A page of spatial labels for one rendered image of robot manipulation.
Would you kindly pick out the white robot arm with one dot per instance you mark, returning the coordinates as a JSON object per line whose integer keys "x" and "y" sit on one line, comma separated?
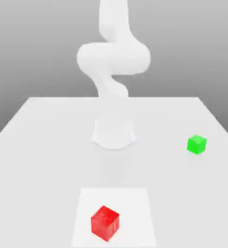
{"x": 113, "y": 58}

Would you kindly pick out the small red cube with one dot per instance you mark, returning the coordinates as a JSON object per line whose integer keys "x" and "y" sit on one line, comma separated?
{"x": 105, "y": 223}

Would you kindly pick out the small green cube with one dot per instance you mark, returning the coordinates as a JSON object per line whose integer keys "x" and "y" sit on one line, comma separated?
{"x": 196, "y": 144}

